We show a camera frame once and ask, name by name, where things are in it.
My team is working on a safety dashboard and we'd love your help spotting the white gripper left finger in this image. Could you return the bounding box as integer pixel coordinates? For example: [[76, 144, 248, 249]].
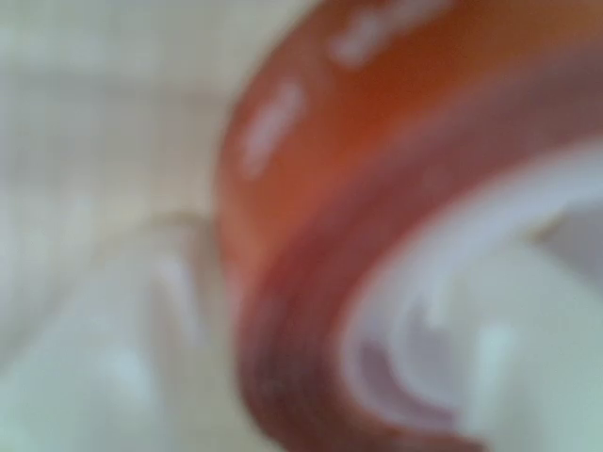
[[0, 214, 265, 452]]

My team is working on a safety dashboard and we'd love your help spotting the small red tape roll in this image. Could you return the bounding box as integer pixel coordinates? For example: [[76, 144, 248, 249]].
[[216, 0, 603, 452]]

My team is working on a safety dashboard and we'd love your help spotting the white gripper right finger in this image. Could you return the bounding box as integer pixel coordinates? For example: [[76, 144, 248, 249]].
[[407, 225, 603, 452]]

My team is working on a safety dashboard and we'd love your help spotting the beige flat sheet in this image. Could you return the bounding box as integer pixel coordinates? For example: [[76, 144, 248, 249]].
[[0, 0, 331, 236]]

